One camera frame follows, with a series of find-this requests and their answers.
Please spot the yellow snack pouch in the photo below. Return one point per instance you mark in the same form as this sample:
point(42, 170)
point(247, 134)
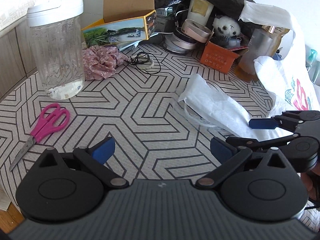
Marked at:
point(278, 34)

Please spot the pink floral scrunchie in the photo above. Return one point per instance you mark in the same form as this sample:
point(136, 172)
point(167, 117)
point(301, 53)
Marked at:
point(100, 62)

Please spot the pink handled scissors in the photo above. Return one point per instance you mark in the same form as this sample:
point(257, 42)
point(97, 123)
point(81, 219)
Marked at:
point(52, 119)

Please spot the white cream candle jar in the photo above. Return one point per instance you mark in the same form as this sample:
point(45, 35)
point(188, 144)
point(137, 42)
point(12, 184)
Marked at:
point(200, 11)

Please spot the clear plastic shaker bottle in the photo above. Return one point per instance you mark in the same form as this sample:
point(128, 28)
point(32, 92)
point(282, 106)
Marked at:
point(55, 40)

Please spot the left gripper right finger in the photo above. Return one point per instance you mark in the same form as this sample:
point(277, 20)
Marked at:
point(260, 186)

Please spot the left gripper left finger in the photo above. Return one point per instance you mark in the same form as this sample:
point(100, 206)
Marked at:
point(61, 187)

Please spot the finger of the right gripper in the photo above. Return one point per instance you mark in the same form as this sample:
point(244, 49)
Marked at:
point(254, 143)
point(288, 120)

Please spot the orange cardboard box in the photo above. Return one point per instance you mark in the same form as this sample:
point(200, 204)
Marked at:
point(219, 58)

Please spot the teal spray bottle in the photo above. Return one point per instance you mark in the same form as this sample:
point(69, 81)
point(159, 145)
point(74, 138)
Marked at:
point(312, 65)

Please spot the white nonwoven shopping bag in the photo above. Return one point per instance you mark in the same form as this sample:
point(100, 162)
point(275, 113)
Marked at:
point(278, 86)

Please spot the stacked round tins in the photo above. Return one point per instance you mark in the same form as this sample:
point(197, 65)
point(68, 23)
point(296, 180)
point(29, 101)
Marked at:
point(185, 38)

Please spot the white panda plush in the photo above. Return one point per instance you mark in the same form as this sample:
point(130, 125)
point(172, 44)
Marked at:
point(226, 26)

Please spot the frosted bottle gold cap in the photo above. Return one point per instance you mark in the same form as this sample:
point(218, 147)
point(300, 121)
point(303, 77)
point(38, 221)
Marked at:
point(259, 45)

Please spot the open cardboard photo box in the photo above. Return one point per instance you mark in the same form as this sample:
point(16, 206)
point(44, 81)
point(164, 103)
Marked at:
point(123, 21)

